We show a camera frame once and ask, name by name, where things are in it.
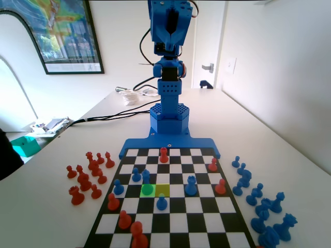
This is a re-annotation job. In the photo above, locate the black looped cable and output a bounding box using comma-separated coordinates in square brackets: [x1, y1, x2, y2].
[139, 26, 156, 67]

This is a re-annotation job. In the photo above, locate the blue printed base plate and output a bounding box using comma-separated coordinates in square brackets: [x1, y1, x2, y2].
[118, 126, 222, 160]

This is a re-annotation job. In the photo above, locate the pile of papers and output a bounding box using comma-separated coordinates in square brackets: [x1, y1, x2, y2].
[27, 116, 73, 138]

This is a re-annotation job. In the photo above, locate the teal plastic box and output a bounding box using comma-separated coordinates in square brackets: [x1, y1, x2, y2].
[10, 135, 41, 158]

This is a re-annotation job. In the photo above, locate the blue plastic chess queen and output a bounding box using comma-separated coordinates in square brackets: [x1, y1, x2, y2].
[273, 213, 299, 243]

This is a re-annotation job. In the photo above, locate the tall blue chess piece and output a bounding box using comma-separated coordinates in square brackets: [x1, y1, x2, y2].
[269, 191, 286, 214]
[140, 168, 154, 197]

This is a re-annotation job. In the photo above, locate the white wall plate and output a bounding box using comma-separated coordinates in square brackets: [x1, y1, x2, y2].
[225, 57, 237, 75]

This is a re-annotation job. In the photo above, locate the red chess rook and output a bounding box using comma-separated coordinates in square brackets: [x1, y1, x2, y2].
[68, 185, 85, 207]

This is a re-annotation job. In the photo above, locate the black and white chessboard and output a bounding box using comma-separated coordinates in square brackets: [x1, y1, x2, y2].
[83, 147, 257, 248]

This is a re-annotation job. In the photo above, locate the white stacked object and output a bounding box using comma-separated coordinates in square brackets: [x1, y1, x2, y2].
[121, 89, 142, 107]

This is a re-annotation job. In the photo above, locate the small gripper camera module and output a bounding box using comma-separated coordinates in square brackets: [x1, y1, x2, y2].
[154, 42, 182, 56]

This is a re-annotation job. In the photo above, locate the red piece bottom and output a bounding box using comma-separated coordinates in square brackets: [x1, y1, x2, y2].
[129, 221, 149, 248]

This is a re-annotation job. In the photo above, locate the dark clothed person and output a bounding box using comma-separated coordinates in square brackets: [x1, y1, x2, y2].
[0, 127, 25, 182]

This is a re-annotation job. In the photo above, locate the red pawn top centre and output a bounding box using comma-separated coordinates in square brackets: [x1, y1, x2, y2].
[159, 147, 170, 164]

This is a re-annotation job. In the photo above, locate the silver door handle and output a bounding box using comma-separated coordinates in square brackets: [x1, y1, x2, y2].
[201, 62, 216, 74]

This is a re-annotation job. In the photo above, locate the black cable bundle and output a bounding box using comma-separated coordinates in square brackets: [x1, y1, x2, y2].
[58, 99, 162, 130]

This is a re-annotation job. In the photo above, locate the black framed map poster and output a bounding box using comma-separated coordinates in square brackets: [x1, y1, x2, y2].
[0, 0, 105, 75]

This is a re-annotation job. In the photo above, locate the red servo wire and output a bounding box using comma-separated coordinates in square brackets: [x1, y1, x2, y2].
[190, 0, 201, 19]

